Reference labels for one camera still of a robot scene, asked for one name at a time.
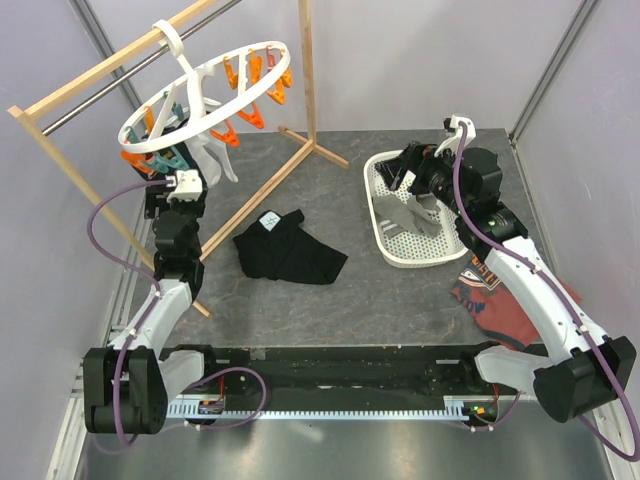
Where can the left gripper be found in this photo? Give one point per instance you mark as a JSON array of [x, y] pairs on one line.
[[157, 198]]

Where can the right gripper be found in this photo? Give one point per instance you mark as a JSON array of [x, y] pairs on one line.
[[421, 160]]

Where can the grey sock with white stripes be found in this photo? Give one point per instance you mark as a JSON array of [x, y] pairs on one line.
[[395, 217]]

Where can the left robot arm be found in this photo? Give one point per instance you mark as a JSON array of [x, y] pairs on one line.
[[128, 384]]

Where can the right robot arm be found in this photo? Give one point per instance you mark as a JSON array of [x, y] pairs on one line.
[[584, 368]]

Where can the white round clip hanger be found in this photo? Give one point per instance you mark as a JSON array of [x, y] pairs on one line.
[[231, 83]]

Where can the white sock black stripes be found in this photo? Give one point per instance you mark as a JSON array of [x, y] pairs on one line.
[[209, 153]]

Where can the white perforated laundry basket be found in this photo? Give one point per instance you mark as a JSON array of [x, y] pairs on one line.
[[407, 250]]

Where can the metal rack rod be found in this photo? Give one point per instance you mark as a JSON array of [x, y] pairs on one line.
[[107, 67]]

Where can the black folded garment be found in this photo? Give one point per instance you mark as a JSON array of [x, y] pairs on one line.
[[276, 247]]

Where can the red printed t-shirt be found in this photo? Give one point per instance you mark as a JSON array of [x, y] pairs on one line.
[[492, 307]]

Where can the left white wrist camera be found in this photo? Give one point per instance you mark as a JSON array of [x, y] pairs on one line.
[[184, 186]]

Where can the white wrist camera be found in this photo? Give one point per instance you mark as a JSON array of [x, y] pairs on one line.
[[461, 132], [184, 186]]

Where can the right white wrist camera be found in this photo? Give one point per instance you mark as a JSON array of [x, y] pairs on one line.
[[461, 132]]

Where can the wooden drying rack frame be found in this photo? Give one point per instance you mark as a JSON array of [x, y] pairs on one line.
[[186, 23]]

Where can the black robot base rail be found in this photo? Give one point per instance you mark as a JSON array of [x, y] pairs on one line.
[[344, 377]]

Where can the white slotted cable duct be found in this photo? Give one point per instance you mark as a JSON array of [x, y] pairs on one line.
[[192, 409]]

